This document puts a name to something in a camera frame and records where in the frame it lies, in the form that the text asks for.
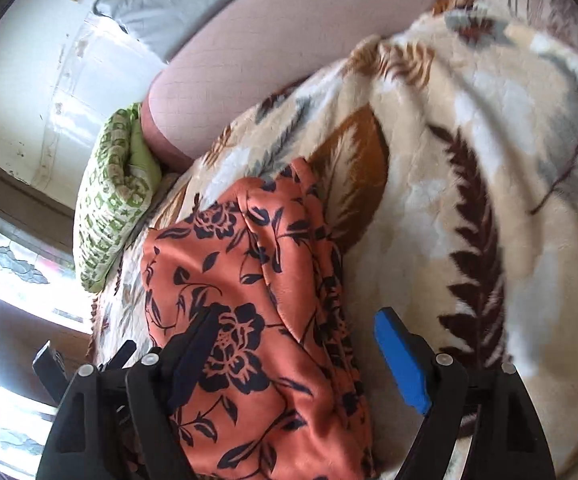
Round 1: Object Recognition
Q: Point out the window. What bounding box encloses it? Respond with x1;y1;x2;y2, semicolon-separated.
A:
0;195;94;477

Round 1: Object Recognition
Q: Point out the green checkered pillow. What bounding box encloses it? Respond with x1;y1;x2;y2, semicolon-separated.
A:
73;102;166;293

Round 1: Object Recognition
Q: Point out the light grey pillow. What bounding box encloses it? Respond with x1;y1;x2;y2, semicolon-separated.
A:
93;0;291;63

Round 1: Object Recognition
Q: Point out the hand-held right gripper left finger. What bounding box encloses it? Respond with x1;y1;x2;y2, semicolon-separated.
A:
36;307;222;480

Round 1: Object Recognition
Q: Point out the leaf print fleece blanket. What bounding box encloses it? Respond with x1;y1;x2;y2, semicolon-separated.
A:
89;0;578;480

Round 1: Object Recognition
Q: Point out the orange floral garment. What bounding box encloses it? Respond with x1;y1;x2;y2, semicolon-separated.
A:
140;157;377;480

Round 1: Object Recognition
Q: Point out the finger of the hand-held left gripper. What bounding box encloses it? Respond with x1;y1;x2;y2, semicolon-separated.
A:
32;341;68;403
100;339;138;373

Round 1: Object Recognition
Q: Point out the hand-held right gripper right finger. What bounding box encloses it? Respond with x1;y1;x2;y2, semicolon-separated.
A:
374;308;556;480

